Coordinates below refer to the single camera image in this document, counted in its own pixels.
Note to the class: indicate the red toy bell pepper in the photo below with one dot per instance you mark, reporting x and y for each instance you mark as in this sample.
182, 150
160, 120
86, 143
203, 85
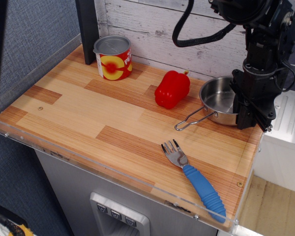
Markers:
172, 89

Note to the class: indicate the small steel pot with handle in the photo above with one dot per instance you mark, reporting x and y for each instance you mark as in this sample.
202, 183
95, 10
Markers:
217, 98

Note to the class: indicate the clear acrylic table guard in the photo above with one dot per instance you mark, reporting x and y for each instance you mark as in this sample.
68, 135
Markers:
134, 156

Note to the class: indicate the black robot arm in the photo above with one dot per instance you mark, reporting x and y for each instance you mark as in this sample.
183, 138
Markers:
269, 36

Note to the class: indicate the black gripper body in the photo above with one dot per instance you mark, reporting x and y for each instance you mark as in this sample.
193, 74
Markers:
259, 87

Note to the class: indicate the red yellow peaches can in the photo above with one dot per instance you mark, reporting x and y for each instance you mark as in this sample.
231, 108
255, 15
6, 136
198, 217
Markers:
113, 56

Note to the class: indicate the yellow object bottom left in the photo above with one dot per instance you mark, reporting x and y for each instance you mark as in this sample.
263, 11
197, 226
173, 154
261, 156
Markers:
20, 230

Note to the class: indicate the fork with blue handle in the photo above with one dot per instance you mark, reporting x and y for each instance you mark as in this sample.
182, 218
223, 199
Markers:
208, 195

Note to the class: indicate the white toy sink unit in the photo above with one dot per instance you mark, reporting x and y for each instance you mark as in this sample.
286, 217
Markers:
275, 161

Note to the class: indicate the grey toy fridge cabinet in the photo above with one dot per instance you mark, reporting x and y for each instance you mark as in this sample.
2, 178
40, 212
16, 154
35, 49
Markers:
95, 205

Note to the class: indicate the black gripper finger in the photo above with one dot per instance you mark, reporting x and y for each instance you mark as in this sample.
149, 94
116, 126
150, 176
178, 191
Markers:
245, 115
264, 121

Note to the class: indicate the dark grey left post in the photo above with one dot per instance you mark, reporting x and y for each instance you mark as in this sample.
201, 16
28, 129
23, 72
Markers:
88, 27

